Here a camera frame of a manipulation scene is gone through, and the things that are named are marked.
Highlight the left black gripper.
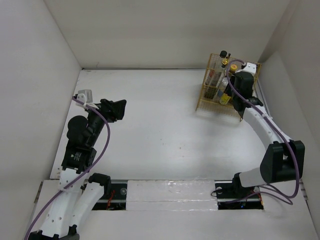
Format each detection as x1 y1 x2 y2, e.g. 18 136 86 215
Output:
85 98 126 146

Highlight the gold spout oil bottle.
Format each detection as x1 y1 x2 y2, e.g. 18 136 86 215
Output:
214 53 231 88

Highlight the black cap vinegar bottle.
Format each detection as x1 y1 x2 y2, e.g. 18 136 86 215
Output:
204 50 228 100

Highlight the small yellow label bottle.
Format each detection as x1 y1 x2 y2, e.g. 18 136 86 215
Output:
219 93 231 105

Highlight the yellow cap sauce bottle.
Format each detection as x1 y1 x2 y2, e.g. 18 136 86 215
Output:
228 64 238 77

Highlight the silver lid shaker blue label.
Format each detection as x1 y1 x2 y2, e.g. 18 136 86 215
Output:
217 77 229 99

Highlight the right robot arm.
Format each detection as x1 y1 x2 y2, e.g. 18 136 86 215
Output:
211 70 305 205

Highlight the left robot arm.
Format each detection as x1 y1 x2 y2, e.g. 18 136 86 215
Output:
24 93 127 240

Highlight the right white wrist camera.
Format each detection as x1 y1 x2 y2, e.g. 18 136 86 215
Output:
241 62 258 76

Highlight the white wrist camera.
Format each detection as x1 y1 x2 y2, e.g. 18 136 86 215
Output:
73 89 93 107
241 62 258 76

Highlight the yellow wire basket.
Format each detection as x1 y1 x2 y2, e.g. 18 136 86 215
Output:
196 50 263 118

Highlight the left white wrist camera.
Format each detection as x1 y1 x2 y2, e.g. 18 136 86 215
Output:
73 89 93 107

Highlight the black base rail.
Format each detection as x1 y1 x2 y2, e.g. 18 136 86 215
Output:
93 179 264 212

